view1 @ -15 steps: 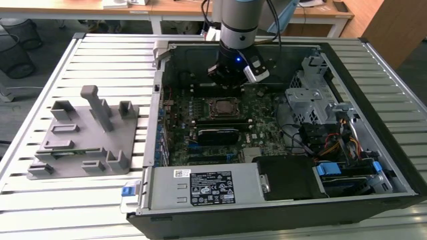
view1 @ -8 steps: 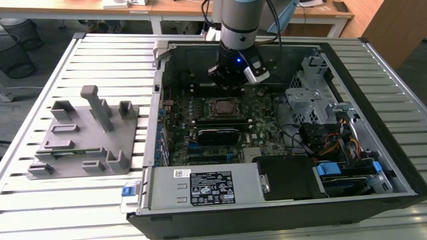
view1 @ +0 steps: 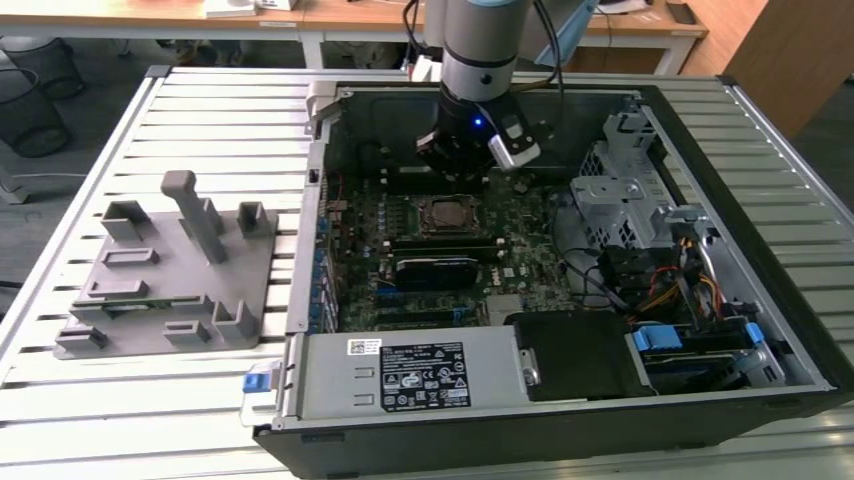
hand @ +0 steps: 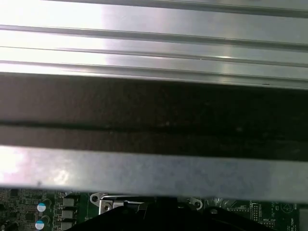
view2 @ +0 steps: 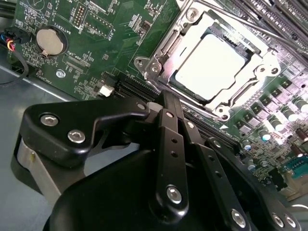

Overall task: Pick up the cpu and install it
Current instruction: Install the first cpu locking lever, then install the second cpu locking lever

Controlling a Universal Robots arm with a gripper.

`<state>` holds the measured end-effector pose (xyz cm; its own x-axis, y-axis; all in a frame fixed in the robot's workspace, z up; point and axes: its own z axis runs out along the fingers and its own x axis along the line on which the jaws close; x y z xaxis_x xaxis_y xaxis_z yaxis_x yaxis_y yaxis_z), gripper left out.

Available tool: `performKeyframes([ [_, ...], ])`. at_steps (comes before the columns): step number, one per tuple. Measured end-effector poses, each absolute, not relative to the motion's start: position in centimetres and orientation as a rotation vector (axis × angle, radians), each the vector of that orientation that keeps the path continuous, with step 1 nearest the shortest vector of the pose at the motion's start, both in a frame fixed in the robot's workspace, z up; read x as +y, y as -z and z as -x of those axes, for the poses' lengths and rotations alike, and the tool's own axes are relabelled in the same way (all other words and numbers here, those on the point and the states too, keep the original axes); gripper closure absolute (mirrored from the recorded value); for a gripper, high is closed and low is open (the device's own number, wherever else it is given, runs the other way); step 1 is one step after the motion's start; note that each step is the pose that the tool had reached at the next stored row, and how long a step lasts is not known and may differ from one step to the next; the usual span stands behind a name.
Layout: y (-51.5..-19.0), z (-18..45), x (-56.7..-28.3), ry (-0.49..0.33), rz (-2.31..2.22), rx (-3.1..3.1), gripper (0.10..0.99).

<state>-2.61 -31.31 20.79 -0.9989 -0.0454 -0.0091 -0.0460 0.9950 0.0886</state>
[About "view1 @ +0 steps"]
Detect blue disk carrier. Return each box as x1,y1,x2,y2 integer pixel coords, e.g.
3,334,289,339
630,322,766,361

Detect black CPU socket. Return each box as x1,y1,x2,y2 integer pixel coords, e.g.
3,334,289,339
413,194,483,239

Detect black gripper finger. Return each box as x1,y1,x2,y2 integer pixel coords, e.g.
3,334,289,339
414,130,486,195

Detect black mesh waste bin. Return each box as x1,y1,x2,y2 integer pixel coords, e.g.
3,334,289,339
0,37,87,101
0,67,72,159

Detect metal CPU socket cover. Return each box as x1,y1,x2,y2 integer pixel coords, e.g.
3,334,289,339
417,194,482,236

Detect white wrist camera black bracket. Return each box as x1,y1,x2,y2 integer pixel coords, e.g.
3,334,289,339
486,113,543,172

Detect black open PC case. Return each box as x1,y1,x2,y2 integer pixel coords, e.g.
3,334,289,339
251,74,848,480

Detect brown wooden cabinet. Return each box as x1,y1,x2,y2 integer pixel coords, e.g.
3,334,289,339
680,0,854,139

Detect silver finned heatsink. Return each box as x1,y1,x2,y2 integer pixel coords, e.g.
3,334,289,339
485,294,523,325

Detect silver green CPU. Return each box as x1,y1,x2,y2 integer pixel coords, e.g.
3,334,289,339
430,199,470,226

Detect black RAM slot bank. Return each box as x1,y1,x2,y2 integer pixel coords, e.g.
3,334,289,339
390,235,502,260
383,167,493,197

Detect yellow red wire bundle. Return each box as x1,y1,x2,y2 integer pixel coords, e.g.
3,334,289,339
626,237,729,319

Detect grey plastic parts rack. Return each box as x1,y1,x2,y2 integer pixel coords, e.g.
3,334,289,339
51,169,281,362

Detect grey power supply black label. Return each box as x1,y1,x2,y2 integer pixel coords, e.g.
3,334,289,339
283,332,535,419

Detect green RAM stick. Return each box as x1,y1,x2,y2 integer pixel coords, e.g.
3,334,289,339
71,295,203,309

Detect silver metal drive cage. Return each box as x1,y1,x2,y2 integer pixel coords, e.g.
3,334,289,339
570,112,709,251

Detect white furniture foot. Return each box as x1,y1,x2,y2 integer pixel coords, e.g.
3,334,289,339
0,164,32,205

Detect black graphics card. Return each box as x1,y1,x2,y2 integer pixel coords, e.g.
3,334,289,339
393,254,481,292

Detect green motherboard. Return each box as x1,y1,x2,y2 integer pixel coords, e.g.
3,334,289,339
319,172,575,334

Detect grey case release latch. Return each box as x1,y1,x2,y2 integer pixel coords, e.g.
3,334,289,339
305,81,343,137

